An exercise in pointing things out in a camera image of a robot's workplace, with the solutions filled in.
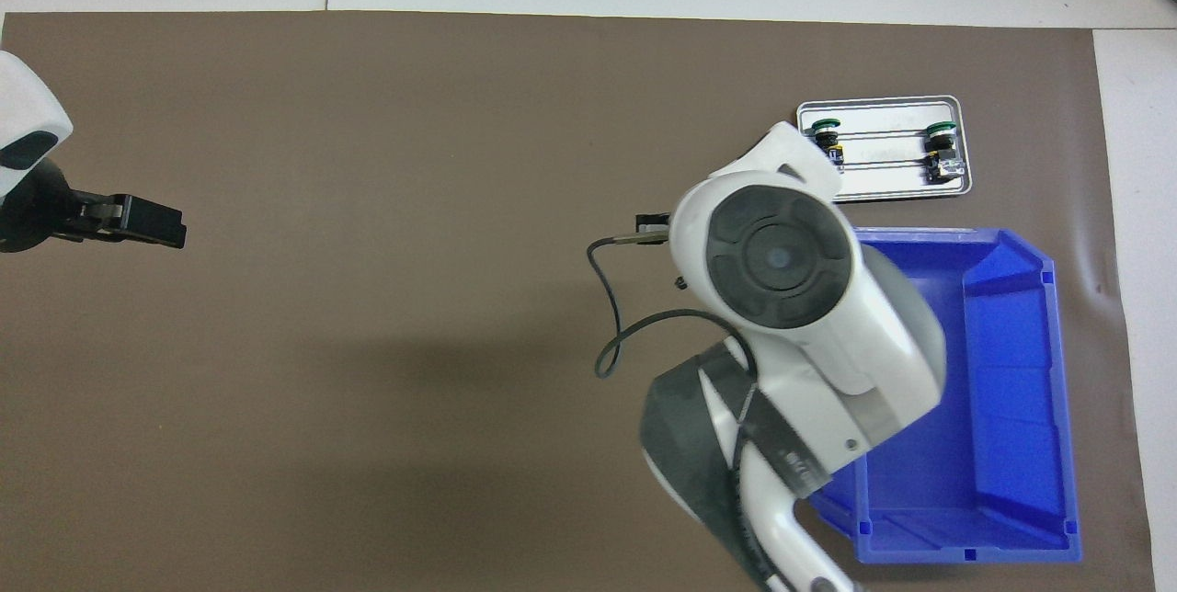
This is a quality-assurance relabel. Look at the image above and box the green push button switch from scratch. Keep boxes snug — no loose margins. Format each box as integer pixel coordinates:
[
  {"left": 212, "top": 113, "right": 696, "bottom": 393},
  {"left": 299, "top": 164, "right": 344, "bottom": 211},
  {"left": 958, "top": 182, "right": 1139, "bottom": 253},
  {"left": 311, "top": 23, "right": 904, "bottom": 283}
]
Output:
[
  {"left": 922, "top": 121, "right": 966, "bottom": 184},
  {"left": 809, "top": 117, "right": 847, "bottom": 172}
]

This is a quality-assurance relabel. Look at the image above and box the silver metal tray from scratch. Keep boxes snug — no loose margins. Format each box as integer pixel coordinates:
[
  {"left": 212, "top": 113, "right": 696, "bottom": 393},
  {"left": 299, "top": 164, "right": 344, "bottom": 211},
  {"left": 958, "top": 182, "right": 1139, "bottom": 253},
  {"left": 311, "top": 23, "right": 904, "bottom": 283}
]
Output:
[{"left": 796, "top": 95, "right": 974, "bottom": 205}]

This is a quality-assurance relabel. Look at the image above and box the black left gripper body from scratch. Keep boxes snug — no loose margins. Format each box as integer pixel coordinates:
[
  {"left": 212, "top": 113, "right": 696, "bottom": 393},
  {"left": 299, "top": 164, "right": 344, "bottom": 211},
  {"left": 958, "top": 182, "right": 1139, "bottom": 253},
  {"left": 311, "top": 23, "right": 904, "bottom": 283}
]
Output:
[{"left": 0, "top": 158, "right": 88, "bottom": 254}]

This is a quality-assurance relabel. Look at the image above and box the blue plastic storage bin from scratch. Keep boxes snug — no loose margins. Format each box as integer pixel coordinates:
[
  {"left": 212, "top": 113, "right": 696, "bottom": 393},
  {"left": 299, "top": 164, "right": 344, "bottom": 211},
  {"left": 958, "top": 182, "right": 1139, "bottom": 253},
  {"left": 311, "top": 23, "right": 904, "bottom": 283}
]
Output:
[{"left": 809, "top": 227, "right": 1082, "bottom": 565}]

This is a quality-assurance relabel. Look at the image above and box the brown table mat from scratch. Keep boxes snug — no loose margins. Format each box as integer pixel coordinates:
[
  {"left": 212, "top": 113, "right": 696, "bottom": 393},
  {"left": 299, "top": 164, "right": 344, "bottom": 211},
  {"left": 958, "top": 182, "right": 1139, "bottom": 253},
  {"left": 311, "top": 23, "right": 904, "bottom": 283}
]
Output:
[{"left": 0, "top": 11, "right": 1155, "bottom": 592}]

